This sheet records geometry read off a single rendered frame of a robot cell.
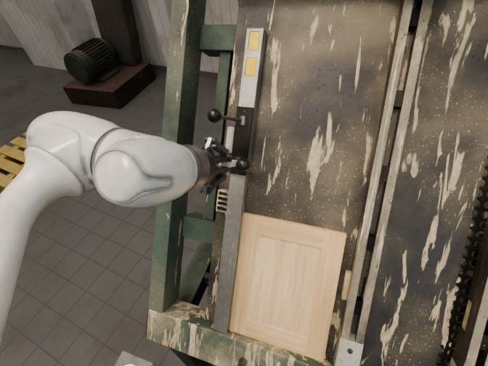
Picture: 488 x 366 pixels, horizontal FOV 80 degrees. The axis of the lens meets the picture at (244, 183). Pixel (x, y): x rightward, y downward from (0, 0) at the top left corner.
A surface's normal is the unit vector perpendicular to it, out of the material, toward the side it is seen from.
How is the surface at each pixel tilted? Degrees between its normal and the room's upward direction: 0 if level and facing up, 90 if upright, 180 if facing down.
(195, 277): 0
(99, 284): 0
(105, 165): 44
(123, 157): 34
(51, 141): 12
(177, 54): 51
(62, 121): 6
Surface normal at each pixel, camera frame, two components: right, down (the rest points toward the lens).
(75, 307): -0.11, -0.70
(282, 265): -0.32, 0.11
